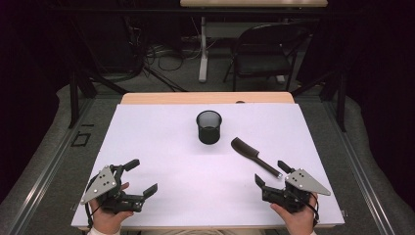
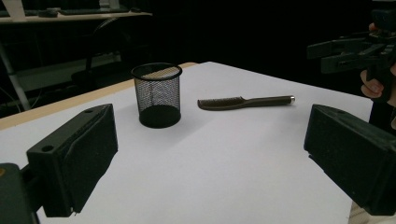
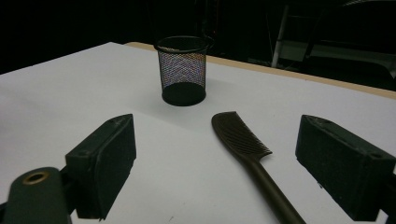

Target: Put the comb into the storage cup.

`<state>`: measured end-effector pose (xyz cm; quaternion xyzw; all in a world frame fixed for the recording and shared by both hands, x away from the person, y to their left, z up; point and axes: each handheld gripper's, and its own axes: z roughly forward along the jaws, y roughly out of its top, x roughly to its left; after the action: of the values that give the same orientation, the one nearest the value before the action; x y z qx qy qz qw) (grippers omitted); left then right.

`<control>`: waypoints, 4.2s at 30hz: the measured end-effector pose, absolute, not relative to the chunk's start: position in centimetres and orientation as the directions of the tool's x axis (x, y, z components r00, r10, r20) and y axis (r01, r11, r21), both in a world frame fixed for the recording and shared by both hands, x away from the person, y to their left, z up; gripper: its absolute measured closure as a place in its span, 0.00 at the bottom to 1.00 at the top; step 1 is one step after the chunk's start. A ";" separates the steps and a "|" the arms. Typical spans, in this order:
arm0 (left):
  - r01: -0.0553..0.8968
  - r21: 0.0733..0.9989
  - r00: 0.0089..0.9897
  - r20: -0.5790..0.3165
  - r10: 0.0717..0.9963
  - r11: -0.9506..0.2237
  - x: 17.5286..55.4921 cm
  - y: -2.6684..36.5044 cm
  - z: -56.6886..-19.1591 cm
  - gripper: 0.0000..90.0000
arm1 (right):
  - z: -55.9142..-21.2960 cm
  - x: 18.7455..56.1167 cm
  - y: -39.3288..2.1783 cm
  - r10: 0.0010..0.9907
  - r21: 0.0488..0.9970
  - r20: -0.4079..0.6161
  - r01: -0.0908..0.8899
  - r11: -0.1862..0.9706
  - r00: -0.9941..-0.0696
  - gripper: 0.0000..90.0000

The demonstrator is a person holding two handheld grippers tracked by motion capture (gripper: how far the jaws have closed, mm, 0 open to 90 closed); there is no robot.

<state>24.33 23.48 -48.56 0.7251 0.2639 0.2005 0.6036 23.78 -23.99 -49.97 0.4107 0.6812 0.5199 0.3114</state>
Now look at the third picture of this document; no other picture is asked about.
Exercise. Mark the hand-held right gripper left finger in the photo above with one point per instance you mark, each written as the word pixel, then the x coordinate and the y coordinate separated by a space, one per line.
pixel 102 165

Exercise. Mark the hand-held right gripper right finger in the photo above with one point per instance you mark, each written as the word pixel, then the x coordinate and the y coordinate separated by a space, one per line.
pixel 342 168

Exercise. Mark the dark brown comb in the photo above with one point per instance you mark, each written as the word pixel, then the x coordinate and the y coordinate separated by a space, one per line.
pixel 246 140

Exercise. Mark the black mesh pen holder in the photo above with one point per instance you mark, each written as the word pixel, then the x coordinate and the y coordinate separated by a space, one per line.
pixel 183 74

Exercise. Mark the grey stand base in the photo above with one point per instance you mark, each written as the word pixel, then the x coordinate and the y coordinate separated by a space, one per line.
pixel 342 51

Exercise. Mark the metal stand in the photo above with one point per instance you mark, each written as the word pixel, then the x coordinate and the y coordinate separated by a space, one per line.
pixel 279 40

